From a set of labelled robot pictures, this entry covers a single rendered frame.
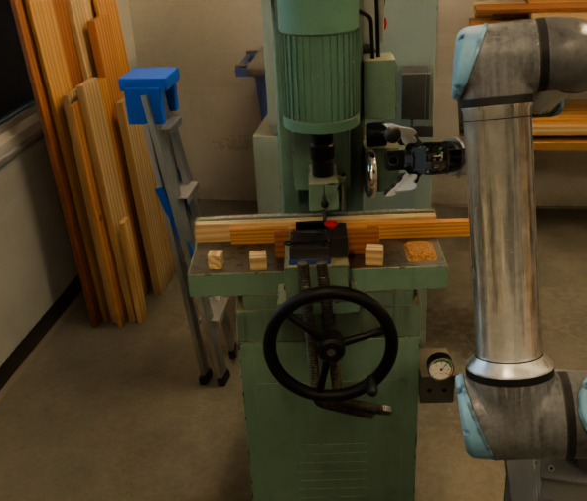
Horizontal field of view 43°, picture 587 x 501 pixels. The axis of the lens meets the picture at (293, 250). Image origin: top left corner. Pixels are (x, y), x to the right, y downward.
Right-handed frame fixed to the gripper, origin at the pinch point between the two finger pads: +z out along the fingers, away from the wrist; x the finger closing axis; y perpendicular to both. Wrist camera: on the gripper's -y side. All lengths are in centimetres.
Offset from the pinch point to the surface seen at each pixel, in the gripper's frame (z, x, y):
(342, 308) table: 7.4, 32.2, -5.5
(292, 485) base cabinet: 0, 86, -35
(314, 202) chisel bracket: 2.0, 9.6, -20.1
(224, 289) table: 22.2, 28.8, -29.6
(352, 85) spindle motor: 0.3, -16.3, -8.0
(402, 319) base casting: -11.5, 37.9, -5.1
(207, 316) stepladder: -25, 57, -114
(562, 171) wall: -255, 16, -113
